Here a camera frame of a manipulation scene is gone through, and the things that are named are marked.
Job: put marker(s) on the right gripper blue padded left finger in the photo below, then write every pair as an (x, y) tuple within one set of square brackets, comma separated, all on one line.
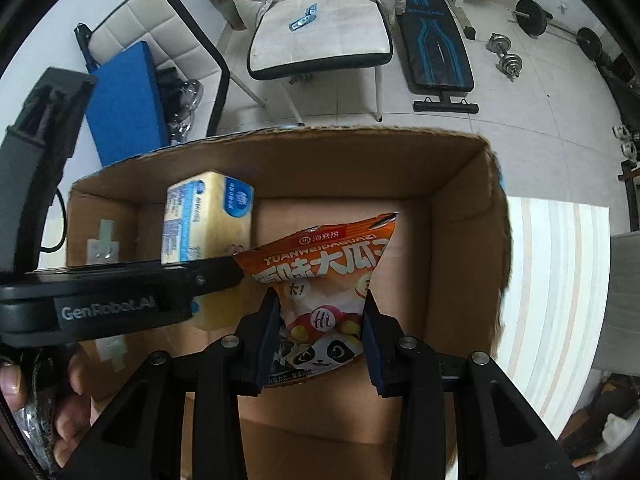
[(139, 433)]

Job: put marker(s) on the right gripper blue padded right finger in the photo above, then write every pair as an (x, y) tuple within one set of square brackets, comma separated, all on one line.
[(498, 433)]

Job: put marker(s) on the yellow blue tissue box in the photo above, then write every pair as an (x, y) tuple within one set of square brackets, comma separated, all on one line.
[(206, 216)]

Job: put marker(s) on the orange panda snack bag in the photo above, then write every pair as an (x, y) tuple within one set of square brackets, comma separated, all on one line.
[(322, 276)]

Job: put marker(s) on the person's left hand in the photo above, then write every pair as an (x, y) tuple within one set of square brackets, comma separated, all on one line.
[(71, 417)]

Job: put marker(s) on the striped cream table cloth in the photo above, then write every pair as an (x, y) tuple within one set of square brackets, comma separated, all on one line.
[(552, 311)]

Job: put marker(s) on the grey upholstered chair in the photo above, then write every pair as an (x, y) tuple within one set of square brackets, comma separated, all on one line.
[(618, 347)]

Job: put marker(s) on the open cardboard box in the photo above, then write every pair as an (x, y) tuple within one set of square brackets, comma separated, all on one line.
[(428, 204)]

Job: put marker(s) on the blue foam mat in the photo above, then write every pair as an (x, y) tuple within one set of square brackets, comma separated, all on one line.
[(125, 115)]

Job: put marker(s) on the folded white quilted chair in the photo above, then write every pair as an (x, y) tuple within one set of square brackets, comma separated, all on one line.
[(176, 42)]

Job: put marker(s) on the black blue weight bench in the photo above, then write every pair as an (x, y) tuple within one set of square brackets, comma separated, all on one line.
[(439, 70)]

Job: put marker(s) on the small blue packet on chair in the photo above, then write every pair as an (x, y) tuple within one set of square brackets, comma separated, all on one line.
[(307, 18)]

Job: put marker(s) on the white padded chair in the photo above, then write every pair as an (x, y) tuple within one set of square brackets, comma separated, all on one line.
[(346, 34)]

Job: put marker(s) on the barbell on floor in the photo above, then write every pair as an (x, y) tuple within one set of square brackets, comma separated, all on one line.
[(534, 21)]

